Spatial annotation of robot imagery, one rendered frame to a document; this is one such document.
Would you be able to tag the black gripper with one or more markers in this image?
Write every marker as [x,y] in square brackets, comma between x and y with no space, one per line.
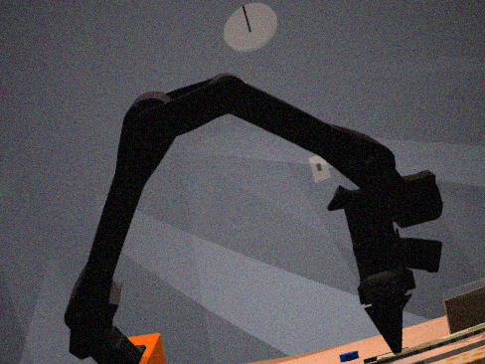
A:
[383,285]

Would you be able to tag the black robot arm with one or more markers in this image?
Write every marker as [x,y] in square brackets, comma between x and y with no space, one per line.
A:
[148,131]

